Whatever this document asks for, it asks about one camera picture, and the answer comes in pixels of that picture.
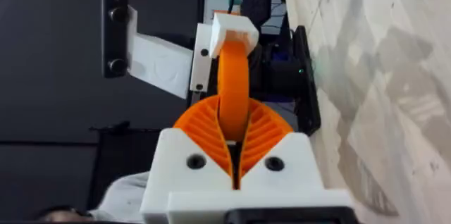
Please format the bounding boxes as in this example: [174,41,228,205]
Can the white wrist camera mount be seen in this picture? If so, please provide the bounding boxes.
[126,4,194,100]

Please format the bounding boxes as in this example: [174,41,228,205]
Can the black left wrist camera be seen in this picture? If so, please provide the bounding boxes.
[100,0,130,79]

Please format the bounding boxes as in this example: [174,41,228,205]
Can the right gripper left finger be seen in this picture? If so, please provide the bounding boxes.
[140,95,235,223]

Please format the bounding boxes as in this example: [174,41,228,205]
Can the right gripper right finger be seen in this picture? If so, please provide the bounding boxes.
[239,97,325,191]

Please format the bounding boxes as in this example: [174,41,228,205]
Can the person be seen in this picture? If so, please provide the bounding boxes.
[37,170,153,223]

